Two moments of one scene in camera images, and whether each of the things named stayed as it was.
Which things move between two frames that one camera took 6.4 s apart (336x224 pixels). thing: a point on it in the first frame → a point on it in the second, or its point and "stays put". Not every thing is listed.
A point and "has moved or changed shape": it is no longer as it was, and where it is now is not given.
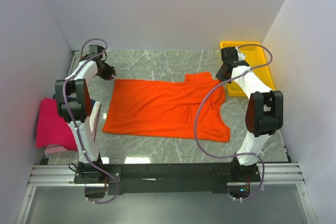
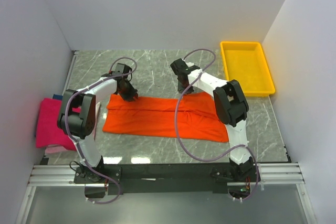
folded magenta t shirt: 52,129 stays put
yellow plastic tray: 256,59 stays put
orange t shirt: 168,108 has moved or changed shape
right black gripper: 219,76 → 180,89
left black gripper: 111,72 → 133,93
